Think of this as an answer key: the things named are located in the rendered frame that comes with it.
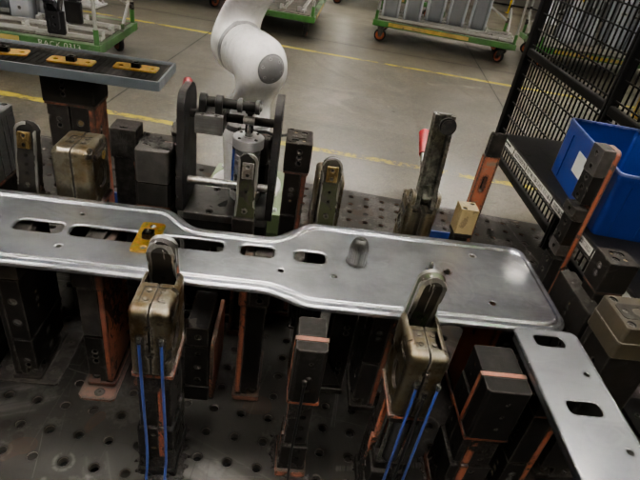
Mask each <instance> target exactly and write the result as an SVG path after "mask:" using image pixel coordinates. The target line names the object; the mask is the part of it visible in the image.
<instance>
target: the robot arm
mask: <svg viewBox="0 0 640 480"><path fill-rule="evenodd" d="M42 1H43V3H44V4H43V7H44V10H45V14H46V21H47V28H48V33H53V34H61V35H66V34H67V25H66V21H67V22H68V23H73V24H81V25H82V24H84V17H83V8H82V2H81V1H82V0H64V7H65V11H62V7H63V0H57V3H56V1H55V0H42ZM79 1H80V2H79ZM273 1H274V0H226V1H225V3H224V5H223V7H222V9H221V10H220V12H219V14H218V16H217V18H216V21H215V23H214V25H213V28H212V32H211V36H210V47H211V51H212V54H213V56H214V58H215V59H216V60H217V62H218V63H219V64H220V65H221V66H223V67H224V68H225V69H226V70H228V71H229V72H230V73H232V74H233V75H234V78H235V90H234V93H232V94H230V95H229V96H228V97H227V98H229V99H236V100H238V98H243V99H244V101H250V102H256V100H259V101H261V103H262V105H263V111H261V113H260V115H255V114H254V115H253V117H261V118H268V119H270V107H271V104H272V101H273V99H274V98H275V96H276V95H277V93H278V92H279V91H280V89H282V87H283V85H284V84H285V81H286V78H287V74H288V62H287V56H286V54H285V51H284V49H283V48H282V46H281V45H280V44H279V42H278V41H277V40H275V39H274V38H273V37H272V36H270V35H269V34H267V33H265V32H264V31H262V30H260V29H261V24H262V21H263V18H264V16H265V14H266V12H267V10H268V8H269V7H270V5H271V4H272V2H273ZM65 14H66V17H65ZM240 126H241V127H242V128H245V126H246V125H245V124H238V123H231V122H228V124H227V125H226V128H225V130H224V133H223V165H224V169H223V170H220V171H218V172H217V173H216V174H214V176H213V177H212V178H217V179H225V180H230V179H231V160H232V136H233V134H234V133H235V132H237V131H238V128H240Z"/></svg>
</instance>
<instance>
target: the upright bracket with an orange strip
mask: <svg viewBox="0 0 640 480"><path fill-rule="evenodd" d="M507 138H508V134H507V133H501V132H494V131H493V132H492V133H491V135H490V138H489V141H488V144H487V146H486V149H485V152H484V153H483V155H482V158H481V161H480V164H479V166H478V169H477V172H476V174H475V177H474V180H473V183H472V186H471V189H470V194H469V197H468V200H467V202H472V203H475V204H476V206H477V208H478V209H479V211H480V212H479V215H478V218H479V216H480V213H481V210H482V208H483V206H484V203H485V200H486V198H487V195H488V192H489V189H490V185H491V182H492V179H493V177H494V174H495V172H496V169H497V167H498V164H499V161H500V156H501V154H502V151H503V148H504V146H505V144H506V141H507ZM483 177H485V179H484V182H483V185H482V187H481V189H480V186H481V183H482V180H483ZM478 218H477V220H476V223H475V226H474V229H475V227H476V224H477V221H478ZM474 229H473V231H472V234H471V237H472V235H473V232H474ZM470 240H471V238H468V239H467V242H470Z"/></svg>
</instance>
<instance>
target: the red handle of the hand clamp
mask: <svg viewBox="0 0 640 480"><path fill-rule="evenodd" d="M428 136H429V130H427V129H422V130H420V131H419V156H420V169H421V165H422V161H423V156H424V152H425V148H426V144H427V140H428ZM430 200H431V196H430V186H426V185H424V188H423V192H422V196H421V200H420V202H421V203H428V202H429V201H430Z"/></svg>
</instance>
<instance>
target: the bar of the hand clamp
mask: <svg viewBox="0 0 640 480"><path fill-rule="evenodd" d="M455 121H456V117H455V115H454V114H451V113H444V112H437V111H435V112H434V113H433V116H432V119H431V124H430V131H429V136H428V140H427V144H426V148H425V152H424V156H423V161H422V165H421V169H420V173H419V177H418V181H417V186H416V190H417V198H416V202H415V206H414V208H415V209H418V208H419V204H420V200H421V196H422V192H423V188H424V185H426V186H431V190H430V196H431V200H430V201H429V202H428V208H429V210H433V209H434V205H435V201H436V197H437V193H438V190H439V186H440V182H441V178H442V174H443V170H444V167H445V163H446V159H447V155H448V151H449V147H450V140H451V137H452V134H453V133H454V132H455V131H456V127H457V126H456V122H455Z"/></svg>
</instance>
